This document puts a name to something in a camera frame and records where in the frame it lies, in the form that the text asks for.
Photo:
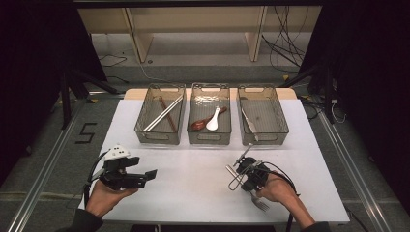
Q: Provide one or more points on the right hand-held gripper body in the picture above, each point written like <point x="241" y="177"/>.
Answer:
<point x="257" y="177"/>

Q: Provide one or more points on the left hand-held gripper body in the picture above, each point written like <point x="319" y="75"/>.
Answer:
<point x="129" y="182"/>

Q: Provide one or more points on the metal fork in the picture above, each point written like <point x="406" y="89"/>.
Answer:
<point x="261" y="204"/>

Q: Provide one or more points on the clear grey plastic bin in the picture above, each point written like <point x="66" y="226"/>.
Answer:
<point x="261" y="138"/>
<point x="209" y="137"/>
<point x="154" y="137"/>

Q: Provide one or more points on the white chopstick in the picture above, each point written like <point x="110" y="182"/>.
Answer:
<point x="154" y="125"/>
<point x="151" y="122"/>

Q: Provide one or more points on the brown chopstick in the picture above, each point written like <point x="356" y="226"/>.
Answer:
<point x="170" y="124"/>
<point x="174" y="125"/>

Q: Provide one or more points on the metal knife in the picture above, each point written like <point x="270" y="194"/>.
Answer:
<point x="249" y="124"/>

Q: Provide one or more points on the brown wooden spoon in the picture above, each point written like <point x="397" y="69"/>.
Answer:
<point x="198" y="124"/>

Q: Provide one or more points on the white ceramic spoon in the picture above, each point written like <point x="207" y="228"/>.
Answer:
<point x="212" y="124"/>

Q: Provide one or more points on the person's right hand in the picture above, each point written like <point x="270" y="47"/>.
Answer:
<point x="278" y="190"/>

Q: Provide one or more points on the person's left hand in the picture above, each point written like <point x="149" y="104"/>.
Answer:
<point x="101" y="201"/>

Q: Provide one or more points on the white table cover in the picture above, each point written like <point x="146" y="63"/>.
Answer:
<point x="306" y="135"/>

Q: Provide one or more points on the black tripod stand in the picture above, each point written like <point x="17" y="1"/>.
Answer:
<point x="327" y="96"/>
<point x="66" y="103"/>

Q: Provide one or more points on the black curtain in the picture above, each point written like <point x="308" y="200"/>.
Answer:
<point x="370" y="64"/>
<point x="38" y="64"/>

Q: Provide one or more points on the light wooden desk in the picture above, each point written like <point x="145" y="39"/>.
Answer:
<point x="193" y="19"/>

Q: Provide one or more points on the black overhead bar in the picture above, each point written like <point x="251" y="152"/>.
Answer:
<point x="193" y="3"/>

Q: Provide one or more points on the metal floor rail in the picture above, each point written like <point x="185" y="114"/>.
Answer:
<point x="354" y="167"/>
<point x="42" y="180"/>

